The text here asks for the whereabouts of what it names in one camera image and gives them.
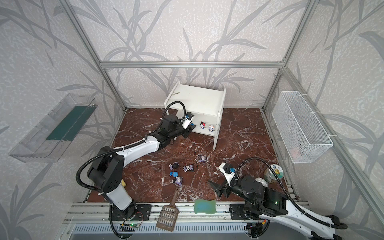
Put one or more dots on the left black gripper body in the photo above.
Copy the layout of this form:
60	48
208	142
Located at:
187	128

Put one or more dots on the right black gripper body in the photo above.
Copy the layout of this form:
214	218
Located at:
227	186

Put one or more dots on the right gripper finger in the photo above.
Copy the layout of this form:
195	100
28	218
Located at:
215	186
219	192

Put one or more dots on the red hat Doraemon figure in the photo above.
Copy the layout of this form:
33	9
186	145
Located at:
203	124

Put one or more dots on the white hooded Doraemon figure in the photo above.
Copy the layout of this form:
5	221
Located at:
211	128

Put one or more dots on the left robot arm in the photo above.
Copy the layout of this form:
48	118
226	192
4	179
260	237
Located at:
103	173

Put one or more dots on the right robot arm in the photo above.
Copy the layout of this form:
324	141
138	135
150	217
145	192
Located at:
265	205

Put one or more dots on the white two-tier metal shelf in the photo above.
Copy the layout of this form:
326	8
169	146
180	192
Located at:
205	104

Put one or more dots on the green wavy sponge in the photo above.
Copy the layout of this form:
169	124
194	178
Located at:
205	207

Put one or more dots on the silver tin can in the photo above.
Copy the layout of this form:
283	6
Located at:
263	182

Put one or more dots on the black Kuromi figure lying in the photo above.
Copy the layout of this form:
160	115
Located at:
174	166

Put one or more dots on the round tape roll cartoon label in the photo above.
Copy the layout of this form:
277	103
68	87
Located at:
269	175

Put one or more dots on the purple striped Kuromi figure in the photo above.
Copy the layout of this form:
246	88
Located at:
177	181

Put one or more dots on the brown plastic litter scoop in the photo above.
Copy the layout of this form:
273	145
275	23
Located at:
168	215

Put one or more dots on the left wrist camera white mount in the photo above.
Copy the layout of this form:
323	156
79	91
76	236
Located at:
187	121

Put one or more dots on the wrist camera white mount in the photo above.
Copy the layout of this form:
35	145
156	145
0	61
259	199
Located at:
230	173
187	121

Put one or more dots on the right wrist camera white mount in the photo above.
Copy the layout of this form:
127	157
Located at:
230	173

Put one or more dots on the white wire mesh basket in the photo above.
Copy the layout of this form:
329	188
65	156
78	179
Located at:
303	135

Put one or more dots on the clear plastic wall tray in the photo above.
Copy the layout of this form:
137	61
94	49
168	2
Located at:
49	139

